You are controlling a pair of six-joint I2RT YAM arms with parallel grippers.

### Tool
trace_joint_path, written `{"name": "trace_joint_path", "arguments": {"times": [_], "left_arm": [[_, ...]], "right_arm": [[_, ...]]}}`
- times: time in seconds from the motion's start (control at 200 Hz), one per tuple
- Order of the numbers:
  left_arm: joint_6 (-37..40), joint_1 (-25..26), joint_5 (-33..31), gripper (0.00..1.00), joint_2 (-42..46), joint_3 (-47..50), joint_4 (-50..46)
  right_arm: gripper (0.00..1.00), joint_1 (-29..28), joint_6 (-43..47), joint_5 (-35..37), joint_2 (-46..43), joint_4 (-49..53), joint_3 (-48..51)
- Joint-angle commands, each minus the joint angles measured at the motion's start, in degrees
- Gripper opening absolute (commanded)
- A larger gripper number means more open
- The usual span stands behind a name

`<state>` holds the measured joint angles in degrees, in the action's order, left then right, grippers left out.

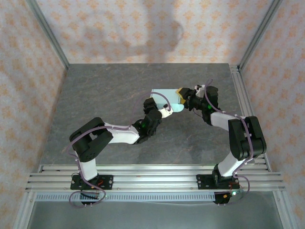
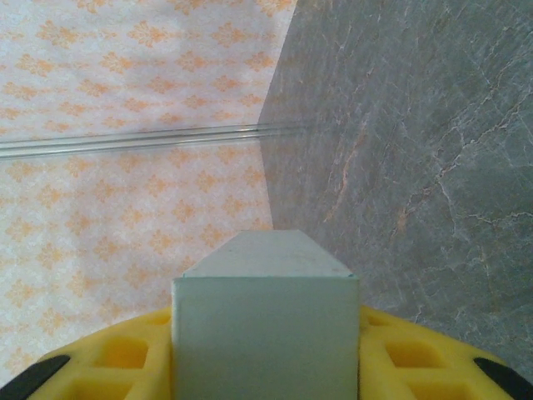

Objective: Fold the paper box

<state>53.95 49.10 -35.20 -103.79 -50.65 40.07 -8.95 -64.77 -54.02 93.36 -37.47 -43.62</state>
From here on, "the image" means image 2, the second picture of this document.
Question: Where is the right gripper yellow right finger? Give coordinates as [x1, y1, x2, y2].
[357, 305, 533, 400]

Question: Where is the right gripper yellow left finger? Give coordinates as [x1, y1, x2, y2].
[0, 307, 177, 400]

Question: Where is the pale green paper box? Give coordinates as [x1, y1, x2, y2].
[172, 228, 361, 400]

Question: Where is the aluminium frame post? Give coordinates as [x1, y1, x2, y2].
[0, 122, 311, 160]

